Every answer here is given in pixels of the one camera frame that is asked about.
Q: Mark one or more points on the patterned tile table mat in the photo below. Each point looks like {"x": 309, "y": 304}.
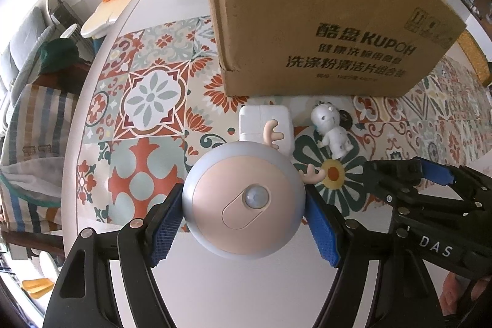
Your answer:
{"x": 159, "y": 104}

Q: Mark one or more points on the pink round antler night light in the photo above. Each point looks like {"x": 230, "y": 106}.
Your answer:
{"x": 245, "y": 200}

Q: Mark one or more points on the person right hand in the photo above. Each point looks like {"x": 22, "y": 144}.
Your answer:
{"x": 453, "y": 289}

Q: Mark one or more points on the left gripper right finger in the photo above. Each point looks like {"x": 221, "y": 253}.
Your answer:
{"x": 404, "y": 295}

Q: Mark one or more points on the brown cardboard box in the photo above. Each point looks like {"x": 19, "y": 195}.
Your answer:
{"x": 379, "y": 48}

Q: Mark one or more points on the upright vacuum cleaner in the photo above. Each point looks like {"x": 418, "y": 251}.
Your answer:
{"x": 63, "y": 16}

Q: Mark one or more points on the white square power adapter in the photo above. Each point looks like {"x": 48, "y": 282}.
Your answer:
{"x": 270, "y": 125}

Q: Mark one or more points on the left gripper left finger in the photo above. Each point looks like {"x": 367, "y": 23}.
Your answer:
{"x": 83, "y": 295}

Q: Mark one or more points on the woven wicker tissue box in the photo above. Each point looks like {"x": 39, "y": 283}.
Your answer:
{"x": 476, "y": 57}

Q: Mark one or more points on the grey sofa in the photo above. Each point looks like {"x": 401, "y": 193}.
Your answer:
{"x": 34, "y": 31}

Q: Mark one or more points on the green cap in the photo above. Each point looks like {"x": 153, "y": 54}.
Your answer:
{"x": 61, "y": 55}

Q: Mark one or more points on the striped fabric chair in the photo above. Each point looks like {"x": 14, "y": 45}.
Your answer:
{"x": 32, "y": 159}

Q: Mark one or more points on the white doll figure keychain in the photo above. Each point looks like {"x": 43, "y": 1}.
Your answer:
{"x": 326, "y": 119}

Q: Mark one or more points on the cream flower shaped kids table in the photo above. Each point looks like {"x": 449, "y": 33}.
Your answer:
{"x": 101, "y": 21}

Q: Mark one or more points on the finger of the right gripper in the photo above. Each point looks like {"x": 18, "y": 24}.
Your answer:
{"x": 464, "y": 181}
{"x": 394, "y": 182}

